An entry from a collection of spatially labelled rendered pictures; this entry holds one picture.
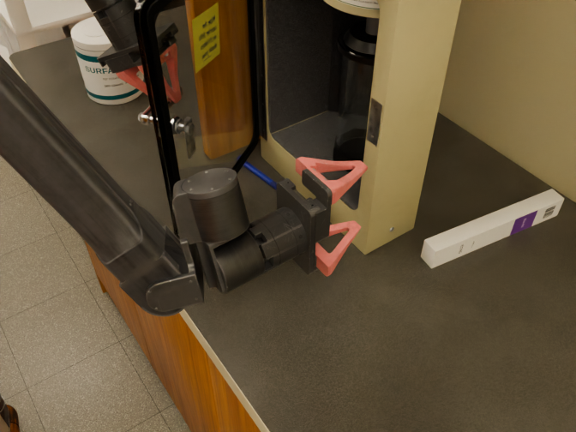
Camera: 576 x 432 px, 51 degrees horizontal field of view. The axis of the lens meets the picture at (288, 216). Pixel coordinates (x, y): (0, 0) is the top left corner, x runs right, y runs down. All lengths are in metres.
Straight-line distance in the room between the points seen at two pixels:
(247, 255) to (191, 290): 0.07
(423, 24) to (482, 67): 0.50
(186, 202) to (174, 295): 0.10
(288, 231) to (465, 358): 0.38
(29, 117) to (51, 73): 0.98
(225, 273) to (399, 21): 0.36
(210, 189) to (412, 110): 0.38
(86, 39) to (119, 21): 0.49
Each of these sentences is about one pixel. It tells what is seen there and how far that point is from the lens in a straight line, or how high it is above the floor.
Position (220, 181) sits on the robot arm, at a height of 1.30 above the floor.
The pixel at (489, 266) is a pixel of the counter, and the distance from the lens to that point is 1.04.
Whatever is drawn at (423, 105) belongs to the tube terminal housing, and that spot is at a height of 1.21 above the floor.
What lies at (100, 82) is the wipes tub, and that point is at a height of 1.00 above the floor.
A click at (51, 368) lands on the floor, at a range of 2.11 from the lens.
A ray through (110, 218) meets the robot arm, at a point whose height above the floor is 1.28.
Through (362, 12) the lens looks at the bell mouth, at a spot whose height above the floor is 1.32.
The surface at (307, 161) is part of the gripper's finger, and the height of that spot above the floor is 1.27.
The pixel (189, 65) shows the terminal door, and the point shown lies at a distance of 0.84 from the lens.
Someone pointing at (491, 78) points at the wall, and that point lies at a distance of 1.27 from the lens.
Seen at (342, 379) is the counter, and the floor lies 0.94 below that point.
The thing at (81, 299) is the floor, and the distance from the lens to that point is 2.25.
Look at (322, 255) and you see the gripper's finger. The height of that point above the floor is 1.15.
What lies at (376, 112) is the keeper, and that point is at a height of 1.22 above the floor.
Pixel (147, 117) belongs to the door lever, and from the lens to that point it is 0.85.
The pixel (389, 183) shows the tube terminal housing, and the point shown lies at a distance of 0.92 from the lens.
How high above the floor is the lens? 1.68
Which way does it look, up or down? 44 degrees down
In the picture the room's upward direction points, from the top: straight up
